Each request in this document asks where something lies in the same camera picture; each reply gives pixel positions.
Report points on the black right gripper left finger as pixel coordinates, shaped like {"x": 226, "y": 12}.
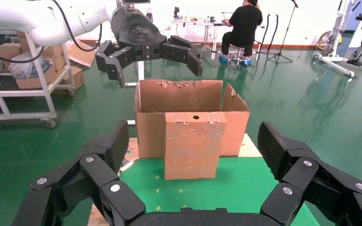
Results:
{"x": 99, "y": 174}

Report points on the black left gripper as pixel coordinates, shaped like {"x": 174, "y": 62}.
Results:
{"x": 137, "y": 31}

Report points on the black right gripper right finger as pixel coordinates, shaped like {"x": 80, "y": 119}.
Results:
{"x": 302, "y": 174}

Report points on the small taped cardboard box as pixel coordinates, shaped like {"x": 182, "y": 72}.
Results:
{"x": 193, "y": 146}

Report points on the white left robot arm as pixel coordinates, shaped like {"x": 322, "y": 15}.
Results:
{"x": 43, "y": 25}

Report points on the large open cardboard carton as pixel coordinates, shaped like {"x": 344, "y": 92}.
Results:
{"x": 149, "y": 137}

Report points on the flattened cardboard sheet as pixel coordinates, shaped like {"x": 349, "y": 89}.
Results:
{"x": 82, "y": 54}

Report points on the printed cardboard box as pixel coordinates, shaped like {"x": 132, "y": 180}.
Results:
{"x": 21, "y": 40}

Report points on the white desk with leg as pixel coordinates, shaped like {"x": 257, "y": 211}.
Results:
{"x": 140, "y": 71}

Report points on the small robot figure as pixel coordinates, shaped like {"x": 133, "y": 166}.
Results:
{"x": 149, "y": 15}

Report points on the black desktop device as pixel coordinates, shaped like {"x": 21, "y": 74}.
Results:
{"x": 176, "y": 12}

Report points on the long white desk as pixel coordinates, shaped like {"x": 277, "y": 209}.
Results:
{"x": 196, "y": 23}

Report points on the wheeled metal stool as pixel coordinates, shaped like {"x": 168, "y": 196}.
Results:
{"x": 238, "y": 57}

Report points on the person in black clothes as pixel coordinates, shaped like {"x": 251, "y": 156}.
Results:
{"x": 245, "y": 21}

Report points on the white wheeled shelf cart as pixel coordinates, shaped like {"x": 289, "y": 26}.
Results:
{"x": 12, "y": 93}

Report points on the black curved pole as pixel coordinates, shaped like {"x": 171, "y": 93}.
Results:
{"x": 274, "y": 31}
{"x": 264, "y": 31}

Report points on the black microphone stand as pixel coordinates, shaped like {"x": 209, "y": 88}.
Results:
{"x": 279, "y": 53}

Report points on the clear plastic bag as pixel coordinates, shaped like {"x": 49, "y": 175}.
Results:
{"x": 21, "y": 67}

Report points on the white exercise machine frame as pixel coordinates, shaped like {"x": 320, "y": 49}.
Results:
{"x": 334, "y": 59}

